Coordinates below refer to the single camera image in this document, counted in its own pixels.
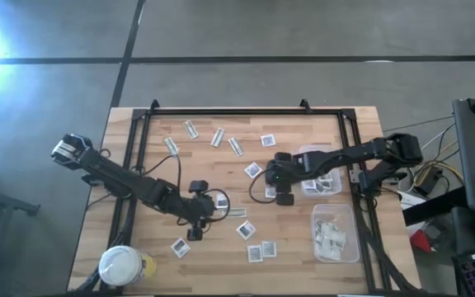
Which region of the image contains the clear plastic container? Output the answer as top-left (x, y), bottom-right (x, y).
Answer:
top-left (297, 144), bottom-right (343, 199)
top-left (308, 203), bottom-right (361, 264)

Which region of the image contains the yellow container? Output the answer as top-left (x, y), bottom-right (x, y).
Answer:
top-left (141, 254), bottom-right (158, 278)

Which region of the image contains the black power box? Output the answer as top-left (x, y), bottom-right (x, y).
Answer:
top-left (416, 167), bottom-right (444, 197)

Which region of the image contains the red object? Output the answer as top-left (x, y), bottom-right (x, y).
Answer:
top-left (409, 229), bottom-right (433, 254)

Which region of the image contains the black beam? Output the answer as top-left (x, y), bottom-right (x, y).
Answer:
top-left (402, 185), bottom-right (469, 227)

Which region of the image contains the black metal stand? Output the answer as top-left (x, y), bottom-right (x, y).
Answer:
top-left (0, 163), bottom-right (41, 297)

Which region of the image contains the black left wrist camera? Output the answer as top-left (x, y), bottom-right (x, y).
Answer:
top-left (188, 179), bottom-right (210, 196)

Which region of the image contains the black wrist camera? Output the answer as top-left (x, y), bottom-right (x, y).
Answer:
top-left (275, 191), bottom-right (296, 207)
top-left (188, 179), bottom-right (210, 196)

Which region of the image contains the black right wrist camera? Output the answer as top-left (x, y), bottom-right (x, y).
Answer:
top-left (275, 191), bottom-right (296, 207)

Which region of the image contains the black camera cable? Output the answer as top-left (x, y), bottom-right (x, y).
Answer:
top-left (202, 188), bottom-right (232, 224)

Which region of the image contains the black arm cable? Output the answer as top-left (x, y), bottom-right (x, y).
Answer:
top-left (142, 154), bottom-right (182, 189)
top-left (248, 175), bottom-right (280, 205)

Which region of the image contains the black metal rig frame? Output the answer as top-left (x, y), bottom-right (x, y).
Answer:
top-left (104, 98), bottom-right (387, 296)

